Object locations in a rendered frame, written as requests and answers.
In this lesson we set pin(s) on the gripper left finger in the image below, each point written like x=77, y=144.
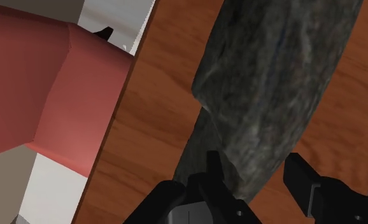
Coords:
x=213, y=189

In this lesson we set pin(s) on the brown wooden table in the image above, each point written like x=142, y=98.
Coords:
x=153, y=124

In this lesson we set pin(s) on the red robot stand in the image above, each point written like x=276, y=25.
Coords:
x=32, y=86

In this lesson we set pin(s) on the dark grey mottled oblong object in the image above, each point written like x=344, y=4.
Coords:
x=264, y=77

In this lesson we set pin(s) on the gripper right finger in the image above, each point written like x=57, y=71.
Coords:
x=333, y=198

